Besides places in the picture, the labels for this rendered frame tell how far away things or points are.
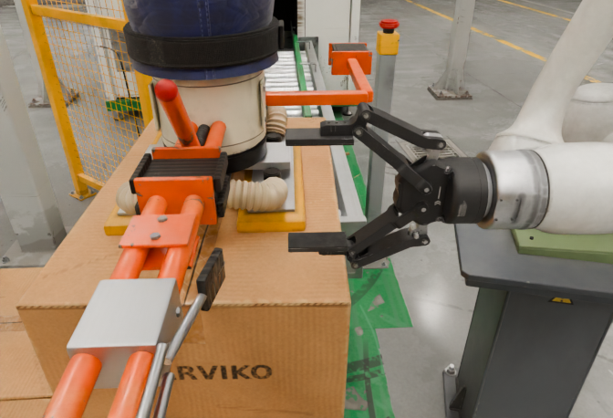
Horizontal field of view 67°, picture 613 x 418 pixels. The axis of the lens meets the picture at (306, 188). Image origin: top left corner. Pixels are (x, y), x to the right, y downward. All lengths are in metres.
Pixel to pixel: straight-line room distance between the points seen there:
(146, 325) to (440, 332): 1.60
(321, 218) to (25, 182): 1.75
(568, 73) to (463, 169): 0.27
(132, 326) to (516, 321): 1.00
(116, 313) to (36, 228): 2.04
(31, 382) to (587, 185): 1.02
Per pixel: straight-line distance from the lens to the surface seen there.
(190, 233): 0.44
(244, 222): 0.67
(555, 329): 1.27
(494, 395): 1.43
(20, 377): 1.16
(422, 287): 2.06
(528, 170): 0.54
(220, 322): 0.60
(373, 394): 1.67
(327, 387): 0.69
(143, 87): 1.99
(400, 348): 1.80
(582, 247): 1.08
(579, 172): 0.56
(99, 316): 0.38
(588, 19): 0.72
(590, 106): 1.04
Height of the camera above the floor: 1.34
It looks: 30 degrees down
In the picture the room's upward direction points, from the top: straight up
